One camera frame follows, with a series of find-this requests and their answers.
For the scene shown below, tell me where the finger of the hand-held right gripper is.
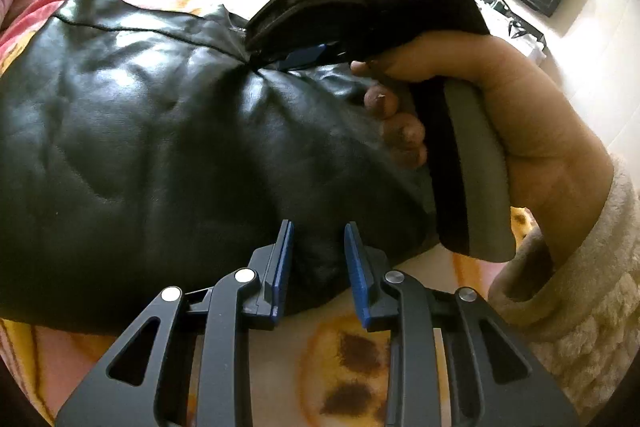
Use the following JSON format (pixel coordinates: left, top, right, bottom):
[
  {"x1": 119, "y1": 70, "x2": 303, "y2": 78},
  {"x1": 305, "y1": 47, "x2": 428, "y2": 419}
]
[{"x1": 250, "y1": 42, "x2": 347, "y2": 74}]

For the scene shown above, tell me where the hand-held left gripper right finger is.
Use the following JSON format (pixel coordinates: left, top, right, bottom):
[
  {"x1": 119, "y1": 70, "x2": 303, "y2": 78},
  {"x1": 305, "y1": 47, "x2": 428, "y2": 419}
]
[{"x1": 344, "y1": 222, "x2": 581, "y2": 427}]

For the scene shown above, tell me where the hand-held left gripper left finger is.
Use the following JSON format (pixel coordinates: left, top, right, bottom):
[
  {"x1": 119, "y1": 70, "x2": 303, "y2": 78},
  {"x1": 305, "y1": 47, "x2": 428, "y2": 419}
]
[{"x1": 55, "y1": 219, "x2": 296, "y2": 427}]

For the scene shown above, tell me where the black leather jacket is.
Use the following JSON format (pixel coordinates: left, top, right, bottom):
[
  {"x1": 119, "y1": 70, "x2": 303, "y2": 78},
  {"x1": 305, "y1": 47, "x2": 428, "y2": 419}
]
[{"x1": 0, "y1": 0, "x2": 442, "y2": 338}]

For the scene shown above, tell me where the person's right forearm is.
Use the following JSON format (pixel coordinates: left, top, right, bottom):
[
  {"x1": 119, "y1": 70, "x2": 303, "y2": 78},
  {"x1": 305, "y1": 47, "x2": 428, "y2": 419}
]
[{"x1": 487, "y1": 147, "x2": 640, "y2": 414}]

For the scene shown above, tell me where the person's right hand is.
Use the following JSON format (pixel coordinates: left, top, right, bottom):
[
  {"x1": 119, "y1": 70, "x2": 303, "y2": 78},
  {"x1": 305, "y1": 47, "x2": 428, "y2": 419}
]
[{"x1": 350, "y1": 33, "x2": 601, "y2": 254}]

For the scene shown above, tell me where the pink printed blanket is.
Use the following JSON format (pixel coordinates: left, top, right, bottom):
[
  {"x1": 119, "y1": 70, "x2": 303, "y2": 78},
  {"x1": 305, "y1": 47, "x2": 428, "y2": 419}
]
[{"x1": 0, "y1": 0, "x2": 551, "y2": 427}]

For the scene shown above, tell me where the black cable bundle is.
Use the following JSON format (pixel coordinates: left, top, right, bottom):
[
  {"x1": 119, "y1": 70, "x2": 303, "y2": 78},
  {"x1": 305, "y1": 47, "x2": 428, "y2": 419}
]
[{"x1": 477, "y1": 0, "x2": 547, "y2": 54}]

